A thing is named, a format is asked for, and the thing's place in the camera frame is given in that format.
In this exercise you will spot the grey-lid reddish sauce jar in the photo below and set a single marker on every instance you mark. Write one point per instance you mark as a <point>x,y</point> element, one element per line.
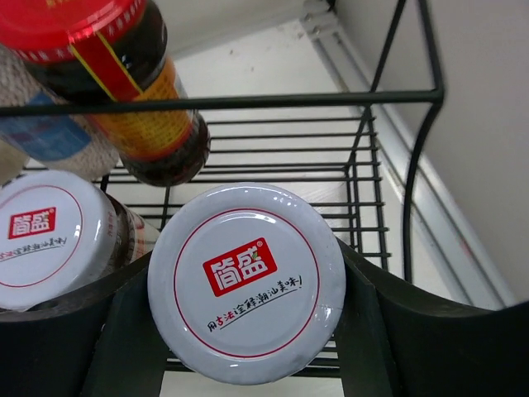
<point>246,283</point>

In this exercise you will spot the black wire shelf rack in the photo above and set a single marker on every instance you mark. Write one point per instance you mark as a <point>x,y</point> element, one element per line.
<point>328,154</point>

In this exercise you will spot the silver-lid blue-label jar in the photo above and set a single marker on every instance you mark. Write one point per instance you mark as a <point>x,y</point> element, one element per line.
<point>59,142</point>

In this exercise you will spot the grey-lid dark sauce jar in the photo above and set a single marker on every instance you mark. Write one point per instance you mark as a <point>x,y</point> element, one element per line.
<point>59,233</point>

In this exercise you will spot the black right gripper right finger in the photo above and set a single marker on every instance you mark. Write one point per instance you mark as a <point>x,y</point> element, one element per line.
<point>395,339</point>

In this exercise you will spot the red-lid brown sauce bottle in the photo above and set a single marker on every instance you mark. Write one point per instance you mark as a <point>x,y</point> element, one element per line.
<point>99,52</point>

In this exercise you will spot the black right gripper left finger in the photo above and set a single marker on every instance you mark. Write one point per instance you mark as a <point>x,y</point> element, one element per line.
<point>99,340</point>

